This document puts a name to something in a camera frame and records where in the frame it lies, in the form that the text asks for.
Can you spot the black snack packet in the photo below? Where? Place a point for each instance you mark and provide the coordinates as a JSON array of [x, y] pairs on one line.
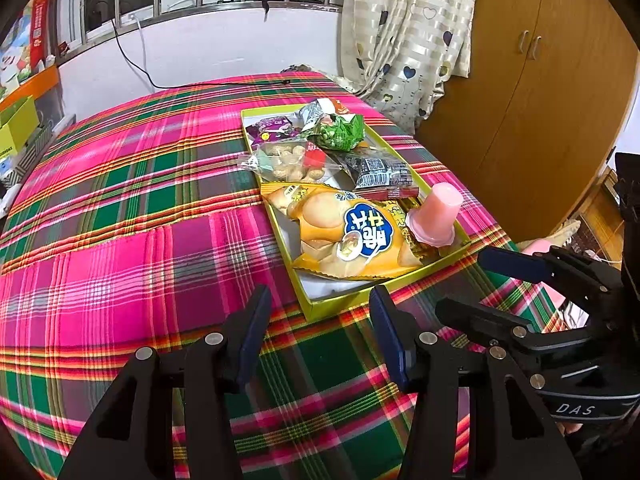
[[380, 170]]

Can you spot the gold snack bar packet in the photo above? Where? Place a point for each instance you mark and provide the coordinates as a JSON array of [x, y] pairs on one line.
[[397, 212]]

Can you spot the grey striped box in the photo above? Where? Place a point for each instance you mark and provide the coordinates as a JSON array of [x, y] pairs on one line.
[[40, 145]]

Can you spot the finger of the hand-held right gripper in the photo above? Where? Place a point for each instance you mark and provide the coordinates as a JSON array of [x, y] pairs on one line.
[[480, 320], [515, 262]]

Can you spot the floral patterned cloth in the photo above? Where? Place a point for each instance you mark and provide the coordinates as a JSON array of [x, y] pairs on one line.
[[297, 68]]

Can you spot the wooden bedside table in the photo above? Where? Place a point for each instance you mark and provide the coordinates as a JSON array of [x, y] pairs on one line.
[[595, 210]]

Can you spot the wooden wardrobe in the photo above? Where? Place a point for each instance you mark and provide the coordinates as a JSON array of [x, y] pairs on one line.
[[525, 135]]

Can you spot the white plug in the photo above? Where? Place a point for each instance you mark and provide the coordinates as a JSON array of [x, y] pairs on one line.
[[134, 18]]

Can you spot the white and orange snack packet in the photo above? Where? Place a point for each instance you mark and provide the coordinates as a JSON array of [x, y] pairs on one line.
[[312, 110]]

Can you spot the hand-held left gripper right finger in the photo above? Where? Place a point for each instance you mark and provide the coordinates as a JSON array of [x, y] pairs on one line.
[[390, 340]]

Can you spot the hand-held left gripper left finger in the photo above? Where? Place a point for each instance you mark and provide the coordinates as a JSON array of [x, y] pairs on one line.
[[255, 340]]

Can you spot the lime green rimmed white box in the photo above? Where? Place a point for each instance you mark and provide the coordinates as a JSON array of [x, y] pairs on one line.
[[350, 305]]

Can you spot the cream heart print curtain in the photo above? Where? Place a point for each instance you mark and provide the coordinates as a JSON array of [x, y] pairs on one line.
[[400, 35]]

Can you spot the red package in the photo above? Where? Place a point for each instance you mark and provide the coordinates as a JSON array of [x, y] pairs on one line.
[[40, 30]]

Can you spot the orange box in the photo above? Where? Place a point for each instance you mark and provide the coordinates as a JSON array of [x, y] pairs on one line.
[[40, 85]]

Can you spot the colourful printed box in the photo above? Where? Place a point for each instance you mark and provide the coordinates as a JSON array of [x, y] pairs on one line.
[[15, 60]]

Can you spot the large yellow snack bag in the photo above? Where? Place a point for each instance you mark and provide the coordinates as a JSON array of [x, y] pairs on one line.
[[340, 230]]

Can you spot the pink jelly cup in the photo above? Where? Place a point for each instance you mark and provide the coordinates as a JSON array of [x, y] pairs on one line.
[[437, 210]]

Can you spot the cream pillow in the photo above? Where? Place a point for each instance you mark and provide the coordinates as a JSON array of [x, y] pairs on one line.
[[565, 232]]

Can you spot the clear bag of round puffs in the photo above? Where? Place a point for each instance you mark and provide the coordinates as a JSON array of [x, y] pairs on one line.
[[285, 160]]

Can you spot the pink plaid blanket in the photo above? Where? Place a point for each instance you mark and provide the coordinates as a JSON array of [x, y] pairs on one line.
[[125, 185]]

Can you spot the green snack packet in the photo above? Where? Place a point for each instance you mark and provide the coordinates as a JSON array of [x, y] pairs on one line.
[[340, 132]]

